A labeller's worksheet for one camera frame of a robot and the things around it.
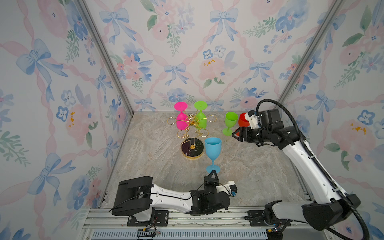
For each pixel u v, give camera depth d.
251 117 0.66
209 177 0.71
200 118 0.86
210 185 0.65
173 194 0.50
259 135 0.60
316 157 0.82
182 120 0.76
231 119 0.95
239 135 0.65
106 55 0.86
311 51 0.84
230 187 0.65
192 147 0.98
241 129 0.64
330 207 0.37
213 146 0.68
